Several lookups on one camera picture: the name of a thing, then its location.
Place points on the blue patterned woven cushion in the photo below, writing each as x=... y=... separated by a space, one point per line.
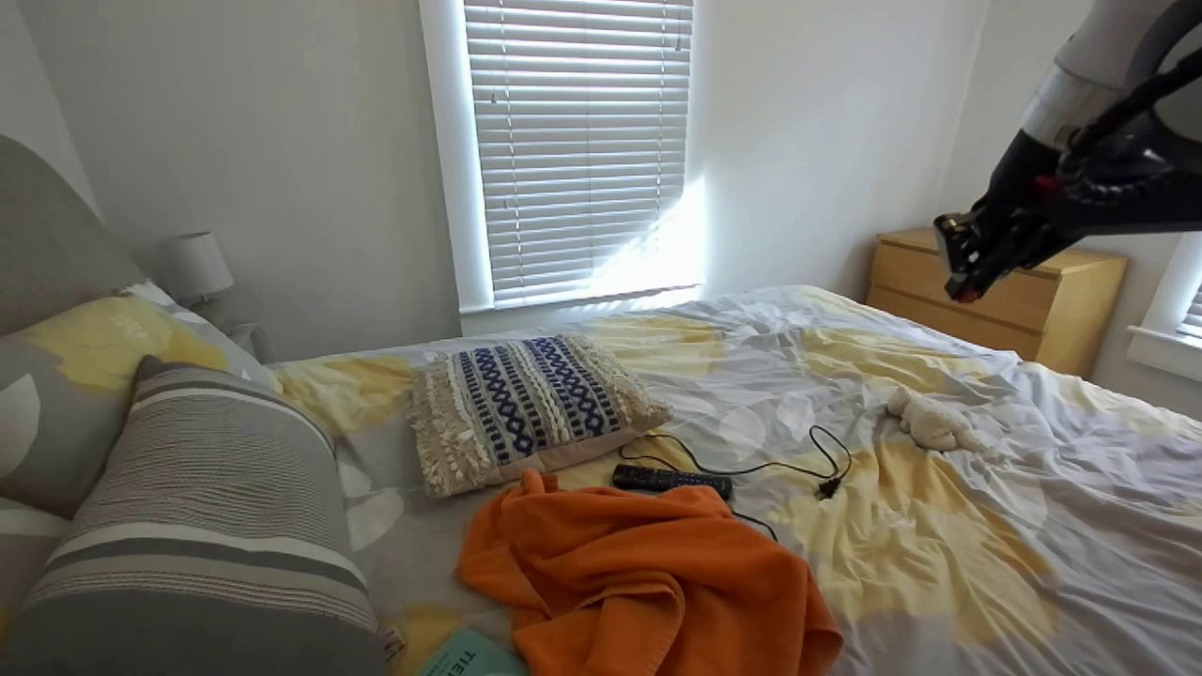
x=531 y=405

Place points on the teal book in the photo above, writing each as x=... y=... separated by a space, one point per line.
x=470 y=657

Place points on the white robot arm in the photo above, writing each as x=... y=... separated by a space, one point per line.
x=1110 y=145

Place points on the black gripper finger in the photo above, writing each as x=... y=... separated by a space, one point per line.
x=971 y=277
x=958 y=235

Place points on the yellow grey floral pillow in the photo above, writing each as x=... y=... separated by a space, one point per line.
x=67 y=386

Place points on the white bedside lamp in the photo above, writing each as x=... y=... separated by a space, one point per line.
x=201 y=277

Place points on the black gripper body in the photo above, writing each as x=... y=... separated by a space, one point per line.
x=1027 y=213

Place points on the orange cloth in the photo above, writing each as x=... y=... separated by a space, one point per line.
x=620 y=584

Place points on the white yellow floral duvet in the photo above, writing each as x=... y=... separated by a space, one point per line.
x=962 y=511

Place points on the grey upholstered headboard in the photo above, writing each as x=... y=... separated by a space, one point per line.
x=53 y=250

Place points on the grey striped pillow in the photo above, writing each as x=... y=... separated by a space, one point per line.
x=213 y=545

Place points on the white window blinds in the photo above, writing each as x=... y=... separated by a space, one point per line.
x=581 y=117

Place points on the wooden chest of drawers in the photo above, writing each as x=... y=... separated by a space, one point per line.
x=1053 y=314

